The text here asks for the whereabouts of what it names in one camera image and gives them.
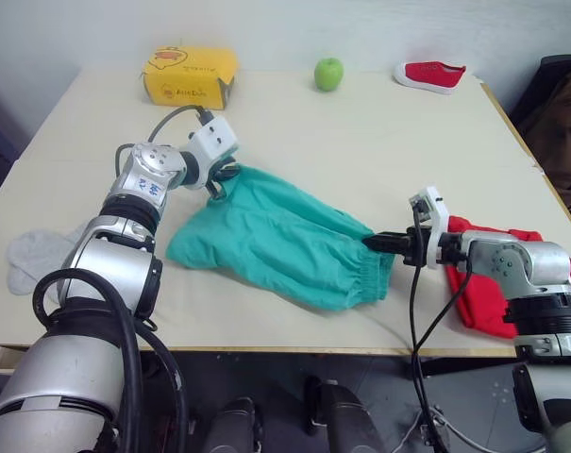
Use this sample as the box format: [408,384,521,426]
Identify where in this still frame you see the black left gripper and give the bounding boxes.
[203,149,244,202]

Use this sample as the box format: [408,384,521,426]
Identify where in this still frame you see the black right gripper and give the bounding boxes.
[361,226,431,269]

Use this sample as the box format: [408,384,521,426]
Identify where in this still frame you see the green shorts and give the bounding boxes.
[165,163,393,314]

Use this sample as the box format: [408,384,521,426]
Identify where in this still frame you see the red t-shirt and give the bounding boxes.
[443,215,571,341]

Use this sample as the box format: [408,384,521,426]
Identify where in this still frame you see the yellow cardboard box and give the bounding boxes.
[140,45,241,111]

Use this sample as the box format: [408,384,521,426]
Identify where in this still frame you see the green apple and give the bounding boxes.
[312,57,345,92]

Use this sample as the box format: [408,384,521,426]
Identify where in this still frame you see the grey sock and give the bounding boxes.
[6,228,76,297]
[43,221,97,306]

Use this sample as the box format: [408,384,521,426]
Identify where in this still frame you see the red canvas shoe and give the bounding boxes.
[392,59,468,96]

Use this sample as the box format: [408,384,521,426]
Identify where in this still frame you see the dark rounded shape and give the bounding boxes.
[203,395,263,453]
[304,375,386,453]

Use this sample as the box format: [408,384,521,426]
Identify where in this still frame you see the black chair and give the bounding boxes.
[508,54,571,143]

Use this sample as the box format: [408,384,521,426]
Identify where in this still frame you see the brown coat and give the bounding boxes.
[525,61,571,219]

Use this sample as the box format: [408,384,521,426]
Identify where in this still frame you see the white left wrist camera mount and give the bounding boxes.
[188,115,240,166]

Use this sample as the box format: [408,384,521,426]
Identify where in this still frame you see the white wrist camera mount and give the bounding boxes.
[188,115,240,166]
[409,185,452,271]

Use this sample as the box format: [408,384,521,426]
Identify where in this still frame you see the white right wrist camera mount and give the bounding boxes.
[409,185,452,271]

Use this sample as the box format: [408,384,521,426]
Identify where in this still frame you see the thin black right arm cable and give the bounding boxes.
[407,206,475,453]

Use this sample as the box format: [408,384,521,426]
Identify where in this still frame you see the grey left wrist camera cable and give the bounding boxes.
[147,104,215,143]

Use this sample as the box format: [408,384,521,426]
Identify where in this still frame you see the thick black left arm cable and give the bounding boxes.
[31,268,190,453]

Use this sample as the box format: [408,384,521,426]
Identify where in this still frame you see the white floor cable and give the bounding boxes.
[397,404,550,453]

